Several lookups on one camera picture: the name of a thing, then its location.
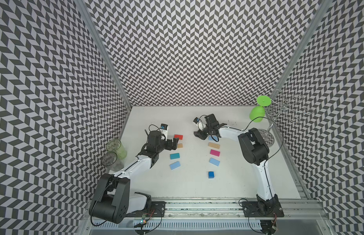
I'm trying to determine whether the red block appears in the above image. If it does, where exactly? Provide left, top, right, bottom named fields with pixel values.
left=174, top=135, right=183, bottom=140

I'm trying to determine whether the light blue block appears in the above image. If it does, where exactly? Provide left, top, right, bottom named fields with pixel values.
left=169, top=161, right=181, bottom=170
left=208, top=136, right=218, bottom=142
left=209, top=158, right=220, bottom=166

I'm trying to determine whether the teal block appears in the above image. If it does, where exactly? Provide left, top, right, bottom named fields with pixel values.
left=170, top=153, right=180, bottom=160

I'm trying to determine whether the magenta block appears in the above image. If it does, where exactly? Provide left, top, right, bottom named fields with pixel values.
left=210, top=149, right=221, bottom=157

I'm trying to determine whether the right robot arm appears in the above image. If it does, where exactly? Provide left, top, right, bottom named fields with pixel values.
left=193, top=114, right=279, bottom=217

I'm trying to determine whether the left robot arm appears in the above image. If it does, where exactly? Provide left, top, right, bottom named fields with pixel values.
left=89, top=131, right=179, bottom=224

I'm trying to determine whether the green transparent cup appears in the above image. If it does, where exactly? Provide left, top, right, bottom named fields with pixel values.
left=106, top=139, right=127, bottom=159

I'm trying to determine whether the dark blue cube block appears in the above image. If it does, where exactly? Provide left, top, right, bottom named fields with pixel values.
left=208, top=171, right=215, bottom=179

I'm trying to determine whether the grey transparent cup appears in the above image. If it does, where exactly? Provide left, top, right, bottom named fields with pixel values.
left=101, top=152, right=124, bottom=172

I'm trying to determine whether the green plastic wine glass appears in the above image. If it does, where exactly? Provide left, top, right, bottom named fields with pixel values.
left=249, top=96, right=272, bottom=122

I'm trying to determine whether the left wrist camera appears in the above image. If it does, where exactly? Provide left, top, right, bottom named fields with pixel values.
left=159, top=123, right=168, bottom=139

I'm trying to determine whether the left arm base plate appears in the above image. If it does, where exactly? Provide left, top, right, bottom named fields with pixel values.
left=125, top=201, right=166, bottom=218

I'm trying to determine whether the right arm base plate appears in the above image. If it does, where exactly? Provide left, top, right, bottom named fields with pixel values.
left=240, top=201, right=285, bottom=218

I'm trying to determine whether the aluminium front rail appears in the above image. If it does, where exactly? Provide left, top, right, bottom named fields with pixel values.
left=81, top=197, right=329, bottom=221

